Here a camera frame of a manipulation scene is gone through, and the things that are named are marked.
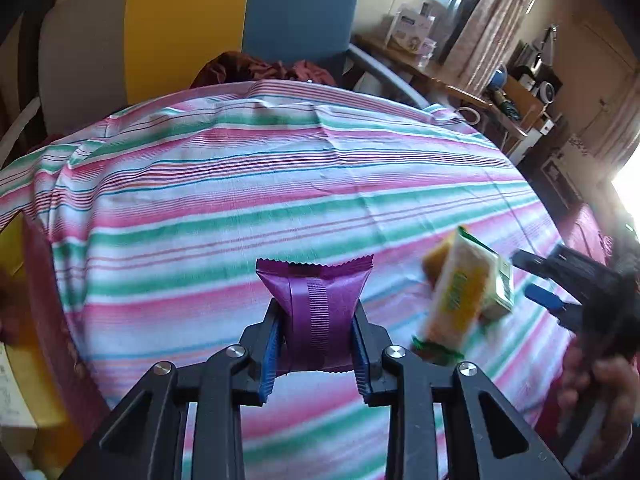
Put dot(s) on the wooden desk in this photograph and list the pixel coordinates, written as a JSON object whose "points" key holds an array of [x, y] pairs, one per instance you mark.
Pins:
{"points": [[400, 57]]}

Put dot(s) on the yellow blue padded headboard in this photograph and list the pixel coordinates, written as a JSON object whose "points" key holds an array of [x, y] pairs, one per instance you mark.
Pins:
{"points": [[190, 20]]}

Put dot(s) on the purple snack packet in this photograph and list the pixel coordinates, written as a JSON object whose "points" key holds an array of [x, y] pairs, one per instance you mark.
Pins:
{"points": [[315, 310]]}

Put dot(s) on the white shelf cabinet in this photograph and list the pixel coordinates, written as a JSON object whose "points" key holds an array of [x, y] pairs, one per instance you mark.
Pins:
{"points": [[537, 140]]}

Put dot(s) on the brown cardboard box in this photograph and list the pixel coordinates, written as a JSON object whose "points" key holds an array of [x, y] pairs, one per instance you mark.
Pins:
{"points": [[522, 97]]}

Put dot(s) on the red blanket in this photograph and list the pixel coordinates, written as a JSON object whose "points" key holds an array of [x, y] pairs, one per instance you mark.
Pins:
{"points": [[585, 230]]}

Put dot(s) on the person's right hand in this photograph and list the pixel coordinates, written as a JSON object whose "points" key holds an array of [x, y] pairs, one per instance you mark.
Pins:
{"points": [[615, 385]]}

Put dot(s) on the patterned curtain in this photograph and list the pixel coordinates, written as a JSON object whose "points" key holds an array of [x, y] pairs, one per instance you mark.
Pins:
{"points": [[492, 20]]}

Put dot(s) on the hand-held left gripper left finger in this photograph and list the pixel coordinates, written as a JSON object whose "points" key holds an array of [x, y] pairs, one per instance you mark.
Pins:
{"points": [[272, 347]]}

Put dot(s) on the bright window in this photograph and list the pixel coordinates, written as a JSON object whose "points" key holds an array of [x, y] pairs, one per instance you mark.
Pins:
{"points": [[630, 190]]}

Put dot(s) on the grey padded rail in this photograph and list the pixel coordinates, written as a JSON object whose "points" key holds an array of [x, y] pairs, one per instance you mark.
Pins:
{"points": [[385, 75]]}

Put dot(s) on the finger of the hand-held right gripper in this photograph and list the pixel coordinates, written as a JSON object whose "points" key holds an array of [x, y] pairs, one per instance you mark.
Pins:
{"points": [[542, 297], [532, 261]]}

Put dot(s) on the dark red cloth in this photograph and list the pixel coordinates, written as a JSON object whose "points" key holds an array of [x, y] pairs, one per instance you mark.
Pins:
{"points": [[240, 67]]}

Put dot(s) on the striped bed sheet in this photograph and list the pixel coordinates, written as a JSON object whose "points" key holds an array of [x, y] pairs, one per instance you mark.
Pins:
{"points": [[250, 185]]}

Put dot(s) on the white printed box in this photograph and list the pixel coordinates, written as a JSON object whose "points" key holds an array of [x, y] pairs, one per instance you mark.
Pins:
{"points": [[410, 30]]}

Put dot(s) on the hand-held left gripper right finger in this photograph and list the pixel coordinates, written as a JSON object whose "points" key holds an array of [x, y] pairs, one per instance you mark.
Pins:
{"points": [[361, 357]]}

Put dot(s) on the yellow storage box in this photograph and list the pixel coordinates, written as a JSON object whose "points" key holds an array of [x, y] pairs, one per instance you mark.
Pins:
{"points": [[30, 360]]}

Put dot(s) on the yellow snack packet green ends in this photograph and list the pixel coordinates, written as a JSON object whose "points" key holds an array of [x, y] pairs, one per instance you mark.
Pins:
{"points": [[455, 295]]}

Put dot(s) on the green and white carton box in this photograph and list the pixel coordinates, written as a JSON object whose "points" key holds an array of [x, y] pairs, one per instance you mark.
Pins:
{"points": [[500, 295]]}

